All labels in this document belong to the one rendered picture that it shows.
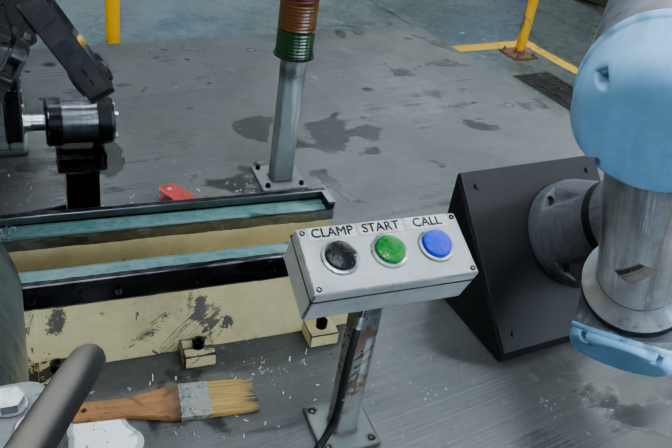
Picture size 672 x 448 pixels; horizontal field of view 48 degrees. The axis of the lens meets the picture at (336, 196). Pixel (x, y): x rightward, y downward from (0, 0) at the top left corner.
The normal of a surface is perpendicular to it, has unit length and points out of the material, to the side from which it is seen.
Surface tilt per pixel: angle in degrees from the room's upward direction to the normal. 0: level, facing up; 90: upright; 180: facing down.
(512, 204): 45
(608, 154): 115
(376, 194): 0
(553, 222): 69
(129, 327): 90
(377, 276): 23
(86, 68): 87
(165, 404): 0
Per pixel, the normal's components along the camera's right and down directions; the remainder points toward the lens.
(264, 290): 0.36, 0.54
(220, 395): 0.15, -0.83
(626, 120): -0.44, 0.74
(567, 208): -0.69, -0.46
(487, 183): 0.41, -0.22
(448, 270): 0.27, -0.56
